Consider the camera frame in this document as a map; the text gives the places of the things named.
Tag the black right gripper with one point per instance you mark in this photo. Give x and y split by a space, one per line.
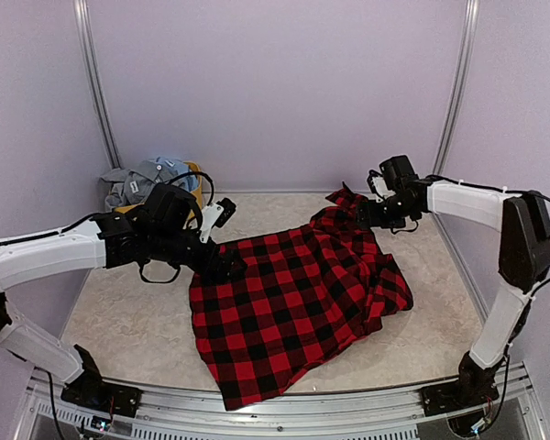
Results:
367 210

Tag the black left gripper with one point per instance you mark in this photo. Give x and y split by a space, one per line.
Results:
219 275

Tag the red black plaid shirt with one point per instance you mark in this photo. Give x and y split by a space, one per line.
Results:
306 295

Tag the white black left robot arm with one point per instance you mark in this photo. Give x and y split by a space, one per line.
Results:
169 227

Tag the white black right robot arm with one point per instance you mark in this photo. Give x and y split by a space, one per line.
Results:
523 223

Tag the light blue shirt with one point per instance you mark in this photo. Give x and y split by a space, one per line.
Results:
170 169

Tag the grey button shirt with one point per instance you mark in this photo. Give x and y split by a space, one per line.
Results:
129 186

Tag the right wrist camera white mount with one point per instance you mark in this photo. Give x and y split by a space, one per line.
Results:
377 186

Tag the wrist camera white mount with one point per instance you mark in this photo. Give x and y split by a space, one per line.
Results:
215 215
377 186

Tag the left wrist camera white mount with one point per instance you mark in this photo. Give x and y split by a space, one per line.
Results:
215 215

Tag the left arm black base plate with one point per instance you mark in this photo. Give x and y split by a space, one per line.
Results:
105 397

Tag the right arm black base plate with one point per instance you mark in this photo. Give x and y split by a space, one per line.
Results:
448 397

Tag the aluminium front frame rail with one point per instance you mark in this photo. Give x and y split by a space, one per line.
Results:
174 413

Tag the right aluminium corner post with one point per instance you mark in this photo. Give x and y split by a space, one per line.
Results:
463 61

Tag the aluminium corner post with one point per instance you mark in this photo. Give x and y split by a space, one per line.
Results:
463 61
86 38

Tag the left aluminium corner post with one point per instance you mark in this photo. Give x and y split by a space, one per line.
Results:
86 38

